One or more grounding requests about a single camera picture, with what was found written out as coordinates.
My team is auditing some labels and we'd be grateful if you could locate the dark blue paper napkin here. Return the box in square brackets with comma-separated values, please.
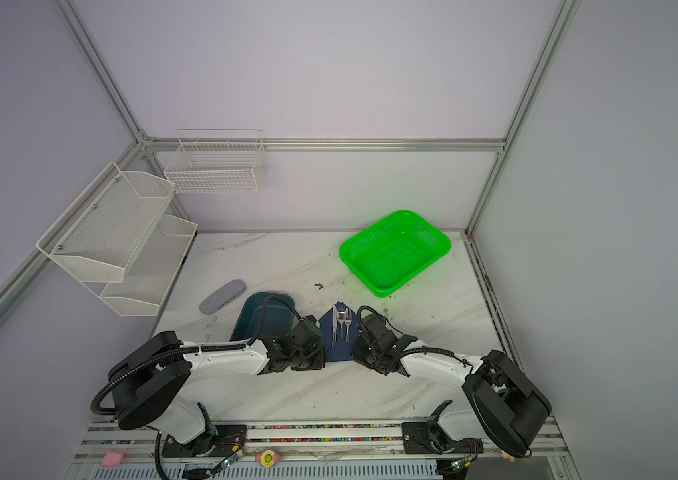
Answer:
[318, 302, 359, 363]

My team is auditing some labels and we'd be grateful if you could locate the teal plastic utensil tray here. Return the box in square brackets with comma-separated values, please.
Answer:
[230, 292, 297, 341]

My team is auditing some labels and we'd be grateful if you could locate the silver metal knife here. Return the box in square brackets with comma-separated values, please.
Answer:
[331, 307, 339, 347]

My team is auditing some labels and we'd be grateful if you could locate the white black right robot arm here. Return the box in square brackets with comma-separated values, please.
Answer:
[352, 332, 552, 458]

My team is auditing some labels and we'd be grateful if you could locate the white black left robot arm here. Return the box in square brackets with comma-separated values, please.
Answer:
[89, 327, 325, 446]

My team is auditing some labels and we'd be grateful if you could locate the grey oval stone pad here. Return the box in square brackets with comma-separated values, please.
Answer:
[199, 279, 247, 315]

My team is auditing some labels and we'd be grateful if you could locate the green perforated plastic basket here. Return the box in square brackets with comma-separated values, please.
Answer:
[339, 210, 452, 298]

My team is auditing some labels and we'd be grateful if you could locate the pink green round toy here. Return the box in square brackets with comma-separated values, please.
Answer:
[255, 449, 281, 468]

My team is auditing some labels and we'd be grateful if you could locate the white mesh two-tier shelf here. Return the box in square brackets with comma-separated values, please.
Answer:
[36, 163, 197, 317]

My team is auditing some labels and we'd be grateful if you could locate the pink small toy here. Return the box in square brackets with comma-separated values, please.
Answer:
[101, 451, 124, 468]

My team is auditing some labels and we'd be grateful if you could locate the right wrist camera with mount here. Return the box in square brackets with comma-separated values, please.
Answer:
[360, 314, 389, 344]

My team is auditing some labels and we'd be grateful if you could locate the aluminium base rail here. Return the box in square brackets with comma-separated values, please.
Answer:
[65, 416, 580, 480]

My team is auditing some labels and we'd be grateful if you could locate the white wire wall basket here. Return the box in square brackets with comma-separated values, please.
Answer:
[164, 129, 267, 194]

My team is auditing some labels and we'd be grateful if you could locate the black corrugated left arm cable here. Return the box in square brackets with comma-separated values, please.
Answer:
[89, 293, 304, 480]

